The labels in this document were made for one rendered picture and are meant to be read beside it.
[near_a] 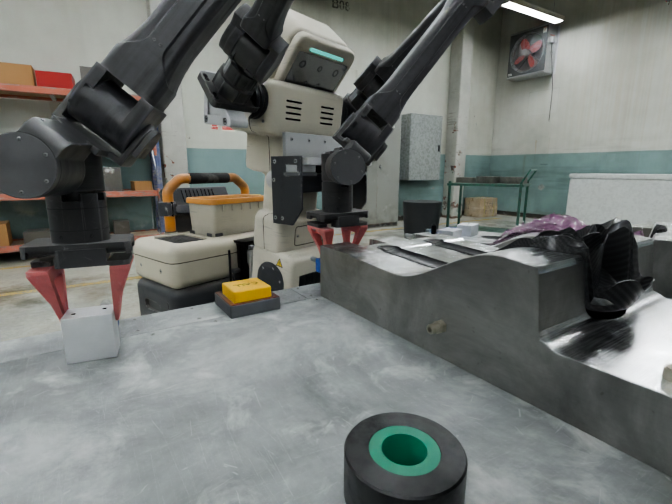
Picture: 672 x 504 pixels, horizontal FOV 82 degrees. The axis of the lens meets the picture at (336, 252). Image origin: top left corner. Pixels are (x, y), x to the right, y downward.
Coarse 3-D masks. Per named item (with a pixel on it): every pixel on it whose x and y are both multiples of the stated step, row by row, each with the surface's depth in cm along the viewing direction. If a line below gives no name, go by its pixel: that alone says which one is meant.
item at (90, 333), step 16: (112, 304) 47; (64, 320) 43; (80, 320) 43; (96, 320) 44; (112, 320) 45; (64, 336) 43; (80, 336) 44; (96, 336) 44; (112, 336) 45; (80, 352) 44; (96, 352) 44; (112, 352) 45
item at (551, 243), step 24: (432, 240) 71; (528, 240) 41; (552, 240) 39; (576, 240) 38; (600, 240) 41; (624, 240) 45; (432, 264) 57; (600, 264) 43; (624, 264) 45; (600, 288) 39; (624, 288) 39
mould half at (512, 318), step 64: (320, 256) 66; (384, 256) 58; (448, 256) 60; (512, 256) 37; (576, 256) 38; (640, 256) 46; (384, 320) 53; (448, 320) 43; (512, 320) 37; (576, 320) 38; (640, 320) 41; (512, 384) 38; (576, 384) 32; (640, 384) 29; (640, 448) 29
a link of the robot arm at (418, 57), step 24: (456, 0) 70; (480, 0) 71; (504, 0) 73; (432, 24) 71; (456, 24) 70; (480, 24) 76; (432, 48) 69; (408, 72) 68; (384, 96) 68; (408, 96) 69; (360, 120) 67; (384, 120) 68; (360, 144) 68
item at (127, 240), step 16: (96, 192) 44; (48, 208) 41; (64, 208) 41; (80, 208) 41; (96, 208) 43; (64, 224) 41; (80, 224) 42; (96, 224) 43; (32, 240) 44; (48, 240) 44; (64, 240) 41; (80, 240) 42; (96, 240) 43; (112, 240) 44; (128, 240) 44; (32, 256) 40; (48, 256) 41
